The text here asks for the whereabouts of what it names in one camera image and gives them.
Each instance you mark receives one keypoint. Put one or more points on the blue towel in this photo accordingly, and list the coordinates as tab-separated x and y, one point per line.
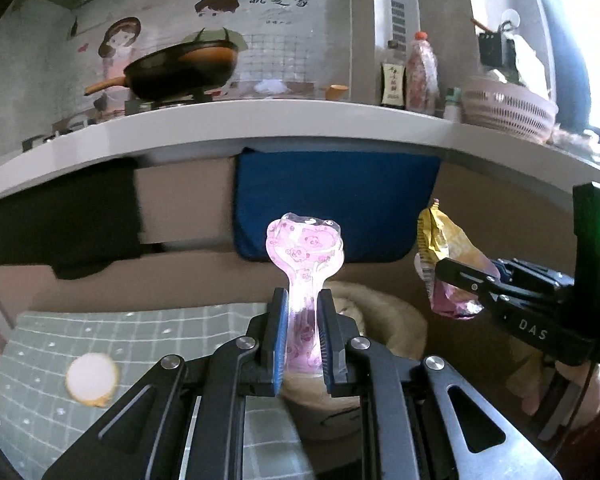
375	198

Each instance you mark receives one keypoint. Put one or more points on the black wok with handle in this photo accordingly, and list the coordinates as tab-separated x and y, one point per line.
187	69

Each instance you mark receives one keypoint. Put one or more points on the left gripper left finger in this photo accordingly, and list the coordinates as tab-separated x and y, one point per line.
274	342

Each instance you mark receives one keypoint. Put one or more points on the black towel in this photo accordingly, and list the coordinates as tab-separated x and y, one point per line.
78	224

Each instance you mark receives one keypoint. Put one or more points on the round white yellow lid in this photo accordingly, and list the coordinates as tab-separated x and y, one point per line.
92	379

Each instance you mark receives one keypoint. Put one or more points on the person's right hand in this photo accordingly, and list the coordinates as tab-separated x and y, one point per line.
531	379

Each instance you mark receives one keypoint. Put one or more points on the orange capped clear bottle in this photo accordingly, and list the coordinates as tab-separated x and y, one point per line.
422	89

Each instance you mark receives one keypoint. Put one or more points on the white trash bin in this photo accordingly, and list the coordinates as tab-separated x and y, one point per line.
320	417

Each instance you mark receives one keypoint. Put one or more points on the yellow nabati snack bag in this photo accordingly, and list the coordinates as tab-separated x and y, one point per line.
438	238

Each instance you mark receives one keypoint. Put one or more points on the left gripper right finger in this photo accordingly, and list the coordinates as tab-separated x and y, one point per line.
335	331

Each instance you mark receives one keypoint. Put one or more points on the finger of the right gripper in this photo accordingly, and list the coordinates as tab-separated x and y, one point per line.
458	285

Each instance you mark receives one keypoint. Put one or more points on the black utensil holder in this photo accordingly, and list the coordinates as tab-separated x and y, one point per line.
495	48

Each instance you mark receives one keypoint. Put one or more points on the dark sauce bottle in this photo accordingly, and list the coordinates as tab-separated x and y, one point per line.
393	77

